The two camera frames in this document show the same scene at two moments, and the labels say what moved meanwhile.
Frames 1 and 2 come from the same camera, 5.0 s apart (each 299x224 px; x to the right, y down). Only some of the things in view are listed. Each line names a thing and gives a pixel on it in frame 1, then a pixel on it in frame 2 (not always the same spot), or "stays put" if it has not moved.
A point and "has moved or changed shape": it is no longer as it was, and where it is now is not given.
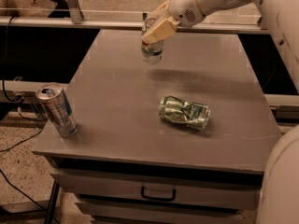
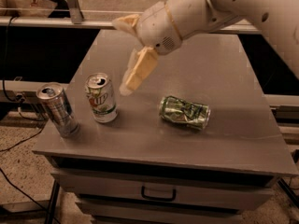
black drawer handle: (174, 194) stays put
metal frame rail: (75, 19) stays put
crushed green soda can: (191, 114) stays put
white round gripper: (183, 7) -> (158, 28)
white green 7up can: (151, 51) has moved or changed shape
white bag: (12, 3) stays put
